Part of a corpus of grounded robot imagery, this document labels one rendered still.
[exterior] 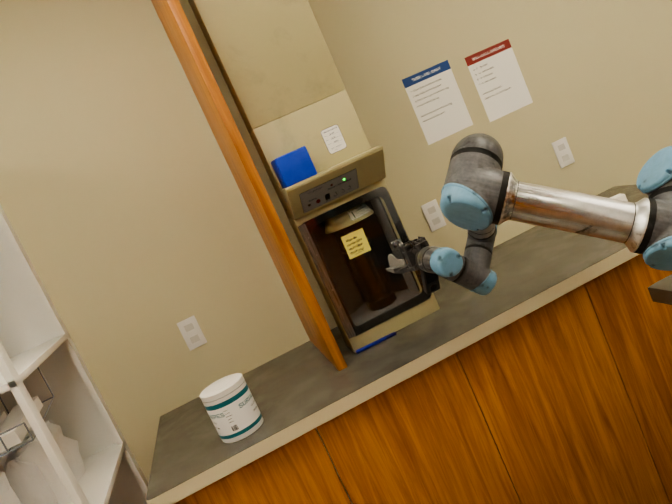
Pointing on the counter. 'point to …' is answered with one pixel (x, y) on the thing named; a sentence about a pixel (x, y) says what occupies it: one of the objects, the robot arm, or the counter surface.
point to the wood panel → (247, 178)
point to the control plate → (329, 190)
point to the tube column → (268, 55)
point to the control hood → (372, 168)
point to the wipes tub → (232, 408)
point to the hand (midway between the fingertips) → (408, 260)
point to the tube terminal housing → (304, 130)
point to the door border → (327, 280)
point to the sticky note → (356, 243)
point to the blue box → (293, 167)
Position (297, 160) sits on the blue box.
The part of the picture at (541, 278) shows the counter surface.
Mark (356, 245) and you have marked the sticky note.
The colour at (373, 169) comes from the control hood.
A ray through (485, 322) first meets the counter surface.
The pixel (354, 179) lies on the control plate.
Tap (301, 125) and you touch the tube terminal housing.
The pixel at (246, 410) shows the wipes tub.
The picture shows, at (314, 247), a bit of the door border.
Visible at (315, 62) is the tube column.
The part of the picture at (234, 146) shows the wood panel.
